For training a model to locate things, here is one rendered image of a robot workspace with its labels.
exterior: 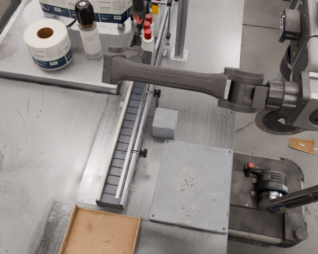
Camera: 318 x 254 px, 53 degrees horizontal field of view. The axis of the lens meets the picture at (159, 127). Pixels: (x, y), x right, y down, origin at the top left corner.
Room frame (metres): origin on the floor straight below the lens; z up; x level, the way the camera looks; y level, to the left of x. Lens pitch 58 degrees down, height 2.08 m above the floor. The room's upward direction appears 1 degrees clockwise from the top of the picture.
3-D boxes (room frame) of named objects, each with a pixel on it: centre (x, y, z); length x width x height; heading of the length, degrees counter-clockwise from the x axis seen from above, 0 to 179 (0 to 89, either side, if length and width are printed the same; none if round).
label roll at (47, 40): (1.16, 0.54, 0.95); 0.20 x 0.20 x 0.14
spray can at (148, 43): (1.12, 0.06, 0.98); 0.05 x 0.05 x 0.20
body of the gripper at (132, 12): (1.26, 0.10, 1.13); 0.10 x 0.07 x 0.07; 170
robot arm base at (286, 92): (0.48, -0.30, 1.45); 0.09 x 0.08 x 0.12; 170
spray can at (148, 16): (1.22, 0.05, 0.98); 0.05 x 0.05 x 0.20
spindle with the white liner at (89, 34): (1.18, 0.34, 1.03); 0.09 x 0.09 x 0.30
